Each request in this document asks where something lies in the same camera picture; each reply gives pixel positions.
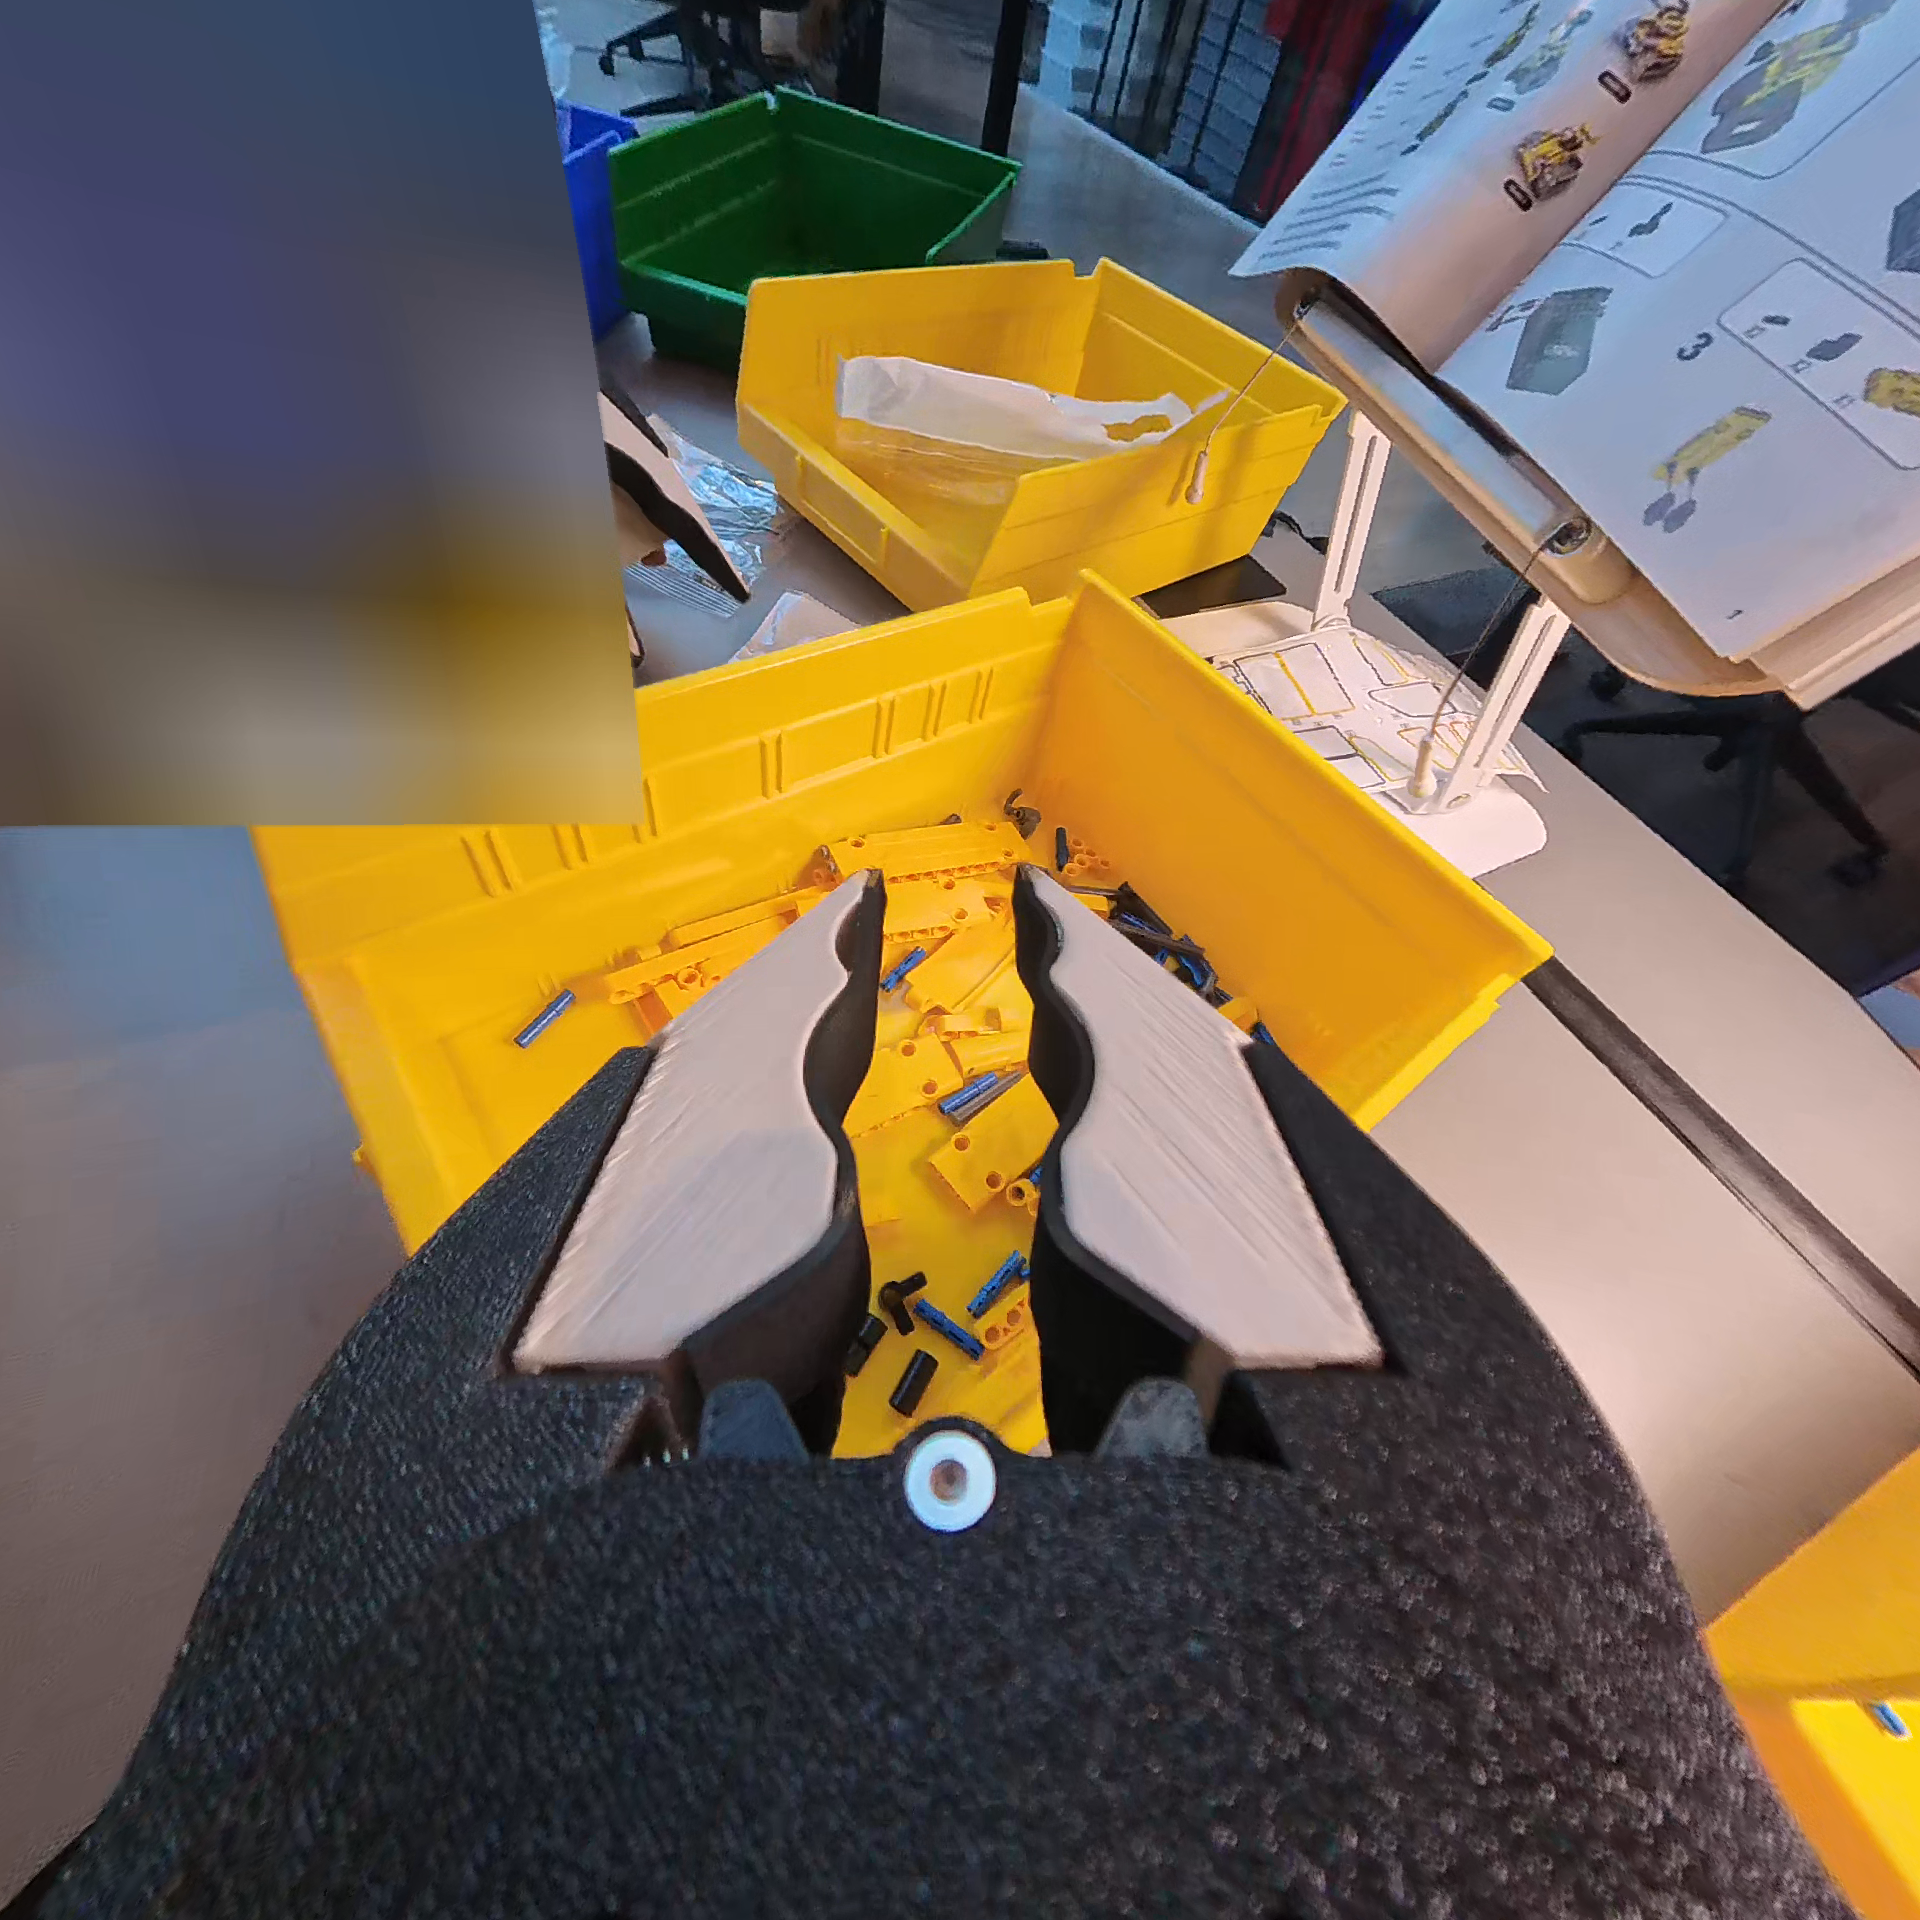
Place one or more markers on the beige booklet stand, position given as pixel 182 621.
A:
pixel 1411 405

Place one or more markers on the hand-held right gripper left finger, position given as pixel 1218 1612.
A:
pixel 690 1202

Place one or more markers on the yellow storage bin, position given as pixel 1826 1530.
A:
pixel 842 527

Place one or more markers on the white printed sheet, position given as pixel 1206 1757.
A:
pixel 1321 675

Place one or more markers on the shelf of coloured bins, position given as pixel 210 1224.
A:
pixel 1201 92

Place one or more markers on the blue storage bin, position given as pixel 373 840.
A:
pixel 594 212

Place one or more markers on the green storage bin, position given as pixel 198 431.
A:
pixel 901 195

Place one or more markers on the pile of toy bricks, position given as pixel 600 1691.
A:
pixel 961 1155

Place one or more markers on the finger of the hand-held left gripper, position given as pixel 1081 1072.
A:
pixel 675 498

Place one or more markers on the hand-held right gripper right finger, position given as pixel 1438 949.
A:
pixel 1216 1202

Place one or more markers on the black chair base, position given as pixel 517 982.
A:
pixel 1740 767

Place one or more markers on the small clear bag white label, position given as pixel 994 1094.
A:
pixel 750 498

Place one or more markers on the yellow bin with bricks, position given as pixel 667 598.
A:
pixel 1830 1741
pixel 1260 872

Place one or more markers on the instruction booklet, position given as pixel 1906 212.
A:
pixel 1681 300

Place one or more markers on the grey desk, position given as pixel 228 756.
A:
pixel 150 1202

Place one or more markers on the large clear bag white label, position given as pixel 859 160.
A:
pixel 961 405

